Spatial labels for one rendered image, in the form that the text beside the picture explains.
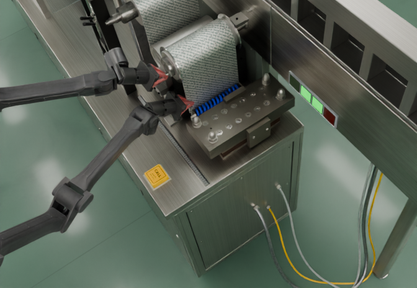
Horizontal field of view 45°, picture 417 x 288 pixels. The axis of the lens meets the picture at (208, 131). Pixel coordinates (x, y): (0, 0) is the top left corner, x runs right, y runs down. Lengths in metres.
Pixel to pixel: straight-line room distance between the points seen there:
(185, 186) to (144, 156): 0.22
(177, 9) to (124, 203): 1.41
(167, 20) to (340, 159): 1.50
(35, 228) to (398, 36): 1.10
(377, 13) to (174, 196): 1.00
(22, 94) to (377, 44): 1.06
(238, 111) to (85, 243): 1.38
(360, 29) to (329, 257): 1.62
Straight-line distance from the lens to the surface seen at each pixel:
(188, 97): 1.89
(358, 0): 1.42
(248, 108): 1.94
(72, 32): 2.59
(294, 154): 2.19
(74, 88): 1.67
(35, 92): 1.68
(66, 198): 1.61
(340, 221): 2.86
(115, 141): 1.69
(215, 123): 1.91
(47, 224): 1.57
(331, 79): 1.62
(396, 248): 2.38
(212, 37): 1.81
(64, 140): 3.35
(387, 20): 1.37
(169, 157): 2.01
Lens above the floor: 2.60
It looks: 56 degrees down
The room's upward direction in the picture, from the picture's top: 11 degrees counter-clockwise
